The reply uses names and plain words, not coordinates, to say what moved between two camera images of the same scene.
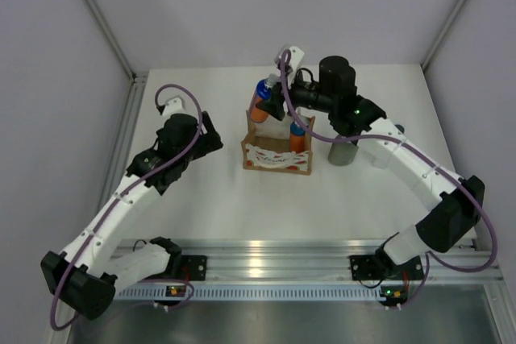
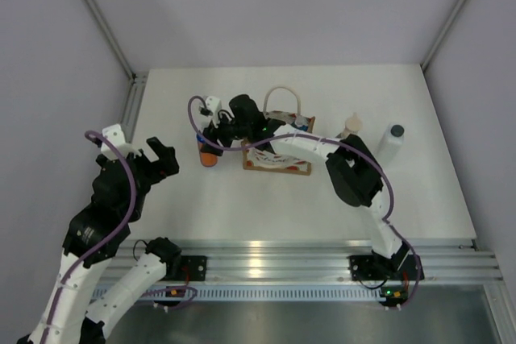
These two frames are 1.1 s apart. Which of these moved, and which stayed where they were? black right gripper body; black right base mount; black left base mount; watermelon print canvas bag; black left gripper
Moved: black left gripper; black right gripper body
Stayed: watermelon print canvas bag; black right base mount; black left base mount
